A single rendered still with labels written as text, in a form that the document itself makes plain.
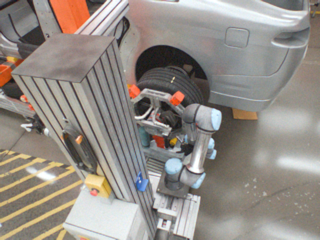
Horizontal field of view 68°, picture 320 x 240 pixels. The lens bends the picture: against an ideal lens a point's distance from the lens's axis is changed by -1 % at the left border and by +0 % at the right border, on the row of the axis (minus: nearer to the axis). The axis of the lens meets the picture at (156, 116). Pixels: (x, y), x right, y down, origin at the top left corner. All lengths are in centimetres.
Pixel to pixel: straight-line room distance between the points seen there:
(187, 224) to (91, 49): 133
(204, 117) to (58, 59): 89
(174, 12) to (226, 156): 171
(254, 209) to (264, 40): 160
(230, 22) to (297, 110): 204
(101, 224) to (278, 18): 166
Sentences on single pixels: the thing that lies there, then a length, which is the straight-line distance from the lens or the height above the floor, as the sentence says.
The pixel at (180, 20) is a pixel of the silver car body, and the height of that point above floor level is 155.
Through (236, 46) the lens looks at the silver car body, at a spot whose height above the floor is 139.
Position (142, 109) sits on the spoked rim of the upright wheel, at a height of 78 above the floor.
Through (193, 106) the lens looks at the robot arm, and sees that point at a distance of 146.
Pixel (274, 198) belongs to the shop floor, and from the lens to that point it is 280.
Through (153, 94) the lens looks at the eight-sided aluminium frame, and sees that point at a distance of 197.
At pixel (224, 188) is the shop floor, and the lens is 273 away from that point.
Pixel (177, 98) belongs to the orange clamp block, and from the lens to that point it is 187.
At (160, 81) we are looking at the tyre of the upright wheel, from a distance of 198.
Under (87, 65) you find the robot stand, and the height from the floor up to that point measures 203.
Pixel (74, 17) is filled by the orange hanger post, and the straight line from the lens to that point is 181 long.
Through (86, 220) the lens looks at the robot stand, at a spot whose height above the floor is 123.
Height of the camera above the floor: 243
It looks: 47 degrees down
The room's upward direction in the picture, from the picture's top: 8 degrees counter-clockwise
